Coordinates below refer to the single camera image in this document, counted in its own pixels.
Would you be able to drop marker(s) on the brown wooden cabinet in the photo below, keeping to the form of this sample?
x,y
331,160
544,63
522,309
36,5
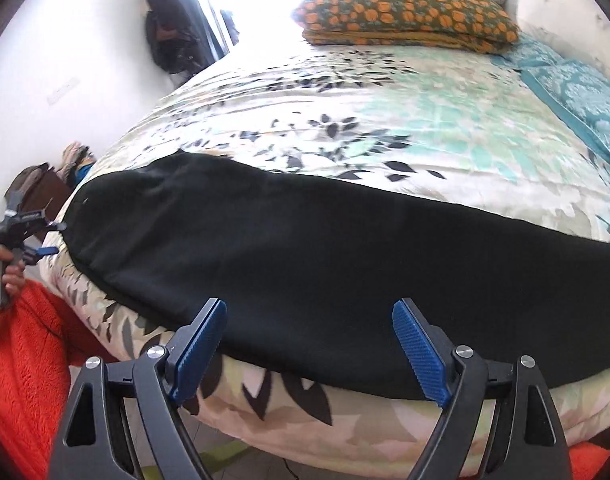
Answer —
x,y
38,188

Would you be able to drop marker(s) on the orange floral folded blanket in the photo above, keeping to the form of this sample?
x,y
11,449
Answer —
x,y
481,26

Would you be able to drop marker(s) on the person's left hand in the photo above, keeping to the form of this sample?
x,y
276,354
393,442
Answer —
x,y
12,279

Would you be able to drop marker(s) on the green object on floor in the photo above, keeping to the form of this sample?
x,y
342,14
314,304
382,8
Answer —
x,y
214,460

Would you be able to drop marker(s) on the teal damask pillow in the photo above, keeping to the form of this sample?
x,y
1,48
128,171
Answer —
x,y
578,94

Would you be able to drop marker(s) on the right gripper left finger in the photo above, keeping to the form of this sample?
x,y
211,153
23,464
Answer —
x,y
94,441

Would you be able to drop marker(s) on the dark hanging clothes and bags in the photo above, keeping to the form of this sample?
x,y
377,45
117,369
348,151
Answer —
x,y
173,45

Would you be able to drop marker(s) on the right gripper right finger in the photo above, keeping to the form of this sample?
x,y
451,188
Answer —
x,y
525,440

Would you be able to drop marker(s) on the floral leaf bedspread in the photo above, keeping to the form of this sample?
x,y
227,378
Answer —
x,y
453,126

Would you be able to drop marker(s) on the clothes pile on cabinet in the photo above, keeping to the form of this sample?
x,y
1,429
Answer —
x,y
77,160

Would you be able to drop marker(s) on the cream padded headboard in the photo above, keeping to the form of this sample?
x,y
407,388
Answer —
x,y
576,29

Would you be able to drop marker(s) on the black pants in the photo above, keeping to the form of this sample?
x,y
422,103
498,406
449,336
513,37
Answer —
x,y
310,269

